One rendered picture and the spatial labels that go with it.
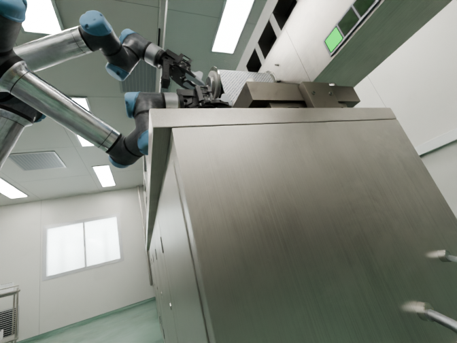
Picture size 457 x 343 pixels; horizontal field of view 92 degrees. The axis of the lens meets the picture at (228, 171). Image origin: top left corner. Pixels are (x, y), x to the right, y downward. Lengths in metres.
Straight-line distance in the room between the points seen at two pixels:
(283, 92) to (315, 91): 0.09
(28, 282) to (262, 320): 6.30
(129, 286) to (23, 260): 2.23
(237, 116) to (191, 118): 0.09
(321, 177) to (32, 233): 6.47
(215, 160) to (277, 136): 0.15
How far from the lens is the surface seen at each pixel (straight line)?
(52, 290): 6.41
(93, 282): 6.24
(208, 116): 0.42
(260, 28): 1.31
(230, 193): 0.36
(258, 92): 0.60
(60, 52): 0.94
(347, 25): 0.89
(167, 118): 0.40
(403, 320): 0.54
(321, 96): 0.69
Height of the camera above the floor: 0.65
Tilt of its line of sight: 19 degrees up
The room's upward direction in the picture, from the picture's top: 16 degrees counter-clockwise
